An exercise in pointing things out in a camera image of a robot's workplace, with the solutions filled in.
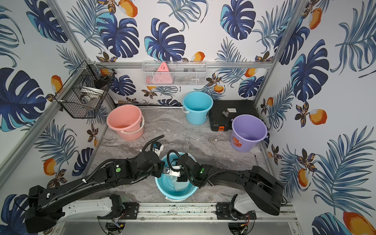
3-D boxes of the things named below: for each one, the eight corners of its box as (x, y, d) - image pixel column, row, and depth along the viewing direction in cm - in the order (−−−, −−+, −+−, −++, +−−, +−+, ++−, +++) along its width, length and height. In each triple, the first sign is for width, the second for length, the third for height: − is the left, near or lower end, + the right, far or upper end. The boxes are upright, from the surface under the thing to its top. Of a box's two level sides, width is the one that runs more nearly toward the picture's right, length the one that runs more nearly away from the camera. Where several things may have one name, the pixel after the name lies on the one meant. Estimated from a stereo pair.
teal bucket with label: (182, 128, 111) (182, 111, 97) (183, 107, 125) (182, 90, 111) (211, 128, 111) (214, 111, 97) (208, 107, 125) (211, 90, 111)
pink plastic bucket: (112, 145, 100) (100, 130, 87) (121, 120, 114) (112, 104, 101) (143, 145, 100) (136, 130, 87) (149, 120, 114) (143, 104, 101)
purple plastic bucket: (229, 155, 97) (236, 140, 83) (224, 130, 109) (230, 114, 96) (262, 155, 97) (274, 140, 83) (253, 130, 109) (263, 114, 96)
